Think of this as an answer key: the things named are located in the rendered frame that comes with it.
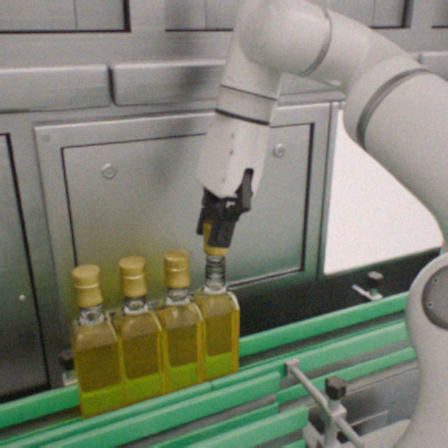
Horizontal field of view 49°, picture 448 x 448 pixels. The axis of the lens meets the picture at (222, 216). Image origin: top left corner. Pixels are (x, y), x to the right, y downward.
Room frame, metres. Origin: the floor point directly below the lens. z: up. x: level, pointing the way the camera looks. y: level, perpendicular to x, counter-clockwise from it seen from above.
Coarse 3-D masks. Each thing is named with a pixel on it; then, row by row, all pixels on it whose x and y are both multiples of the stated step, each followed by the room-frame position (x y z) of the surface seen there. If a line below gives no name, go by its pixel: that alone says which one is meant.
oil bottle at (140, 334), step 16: (128, 320) 0.54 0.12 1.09; (144, 320) 0.54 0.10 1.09; (128, 336) 0.53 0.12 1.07; (144, 336) 0.54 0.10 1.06; (160, 336) 0.55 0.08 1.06; (128, 352) 0.53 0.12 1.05; (144, 352) 0.54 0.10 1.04; (160, 352) 0.55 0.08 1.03; (128, 368) 0.53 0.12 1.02; (144, 368) 0.54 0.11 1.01; (160, 368) 0.55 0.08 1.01; (128, 384) 0.53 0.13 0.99; (144, 384) 0.54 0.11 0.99; (160, 384) 0.54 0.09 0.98; (128, 400) 0.53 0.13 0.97; (144, 400) 0.54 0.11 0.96
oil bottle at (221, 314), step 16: (208, 304) 0.58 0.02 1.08; (224, 304) 0.59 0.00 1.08; (208, 320) 0.58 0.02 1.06; (224, 320) 0.59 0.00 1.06; (208, 336) 0.58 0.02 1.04; (224, 336) 0.59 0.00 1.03; (208, 352) 0.58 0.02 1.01; (224, 352) 0.59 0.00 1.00; (208, 368) 0.58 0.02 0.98; (224, 368) 0.59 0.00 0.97
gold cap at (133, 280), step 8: (128, 256) 0.58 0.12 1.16; (136, 256) 0.58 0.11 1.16; (120, 264) 0.55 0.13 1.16; (128, 264) 0.55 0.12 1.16; (136, 264) 0.55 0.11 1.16; (144, 264) 0.56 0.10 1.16; (120, 272) 0.55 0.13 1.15; (128, 272) 0.55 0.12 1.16; (136, 272) 0.55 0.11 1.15; (144, 272) 0.56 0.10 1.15; (120, 280) 0.55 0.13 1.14; (128, 280) 0.55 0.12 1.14; (136, 280) 0.55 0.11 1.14; (144, 280) 0.56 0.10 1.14; (120, 288) 0.56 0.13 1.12; (128, 288) 0.55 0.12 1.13; (136, 288) 0.55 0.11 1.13; (144, 288) 0.55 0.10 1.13; (128, 296) 0.55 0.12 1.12; (136, 296) 0.55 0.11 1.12
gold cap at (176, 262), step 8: (168, 256) 0.58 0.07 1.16; (176, 256) 0.58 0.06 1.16; (184, 256) 0.58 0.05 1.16; (168, 264) 0.57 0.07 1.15; (176, 264) 0.57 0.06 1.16; (184, 264) 0.57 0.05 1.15; (168, 272) 0.57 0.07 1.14; (176, 272) 0.57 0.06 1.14; (184, 272) 0.57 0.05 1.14; (168, 280) 0.57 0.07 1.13; (176, 280) 0.57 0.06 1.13; (184, 280) 0.57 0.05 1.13; (176, 288) 0.57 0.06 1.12
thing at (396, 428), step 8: (392, 424) 0.61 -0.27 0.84; (400, 424) 0.61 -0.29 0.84; (376, 432) 0.60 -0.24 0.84; (384, 432) 0.60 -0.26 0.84; (392, 432) 0.60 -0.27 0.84; (400, 432) 0.61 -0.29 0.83; (368, 440) 0.58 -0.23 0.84; (376, 440) 0.59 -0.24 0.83; (384, 440) 0.59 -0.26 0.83; (392, 440) 0.60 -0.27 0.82
